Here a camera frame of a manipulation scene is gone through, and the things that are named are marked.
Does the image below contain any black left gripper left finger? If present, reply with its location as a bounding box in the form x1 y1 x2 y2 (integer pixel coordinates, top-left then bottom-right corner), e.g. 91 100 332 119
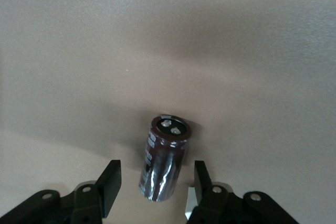
0 159 122 224

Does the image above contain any large brown electrolytic capacitor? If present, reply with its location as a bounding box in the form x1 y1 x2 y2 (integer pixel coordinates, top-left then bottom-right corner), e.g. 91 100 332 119
138 113 192 202

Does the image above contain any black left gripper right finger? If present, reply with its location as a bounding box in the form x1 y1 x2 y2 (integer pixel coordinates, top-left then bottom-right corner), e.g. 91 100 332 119
185 160 300 224

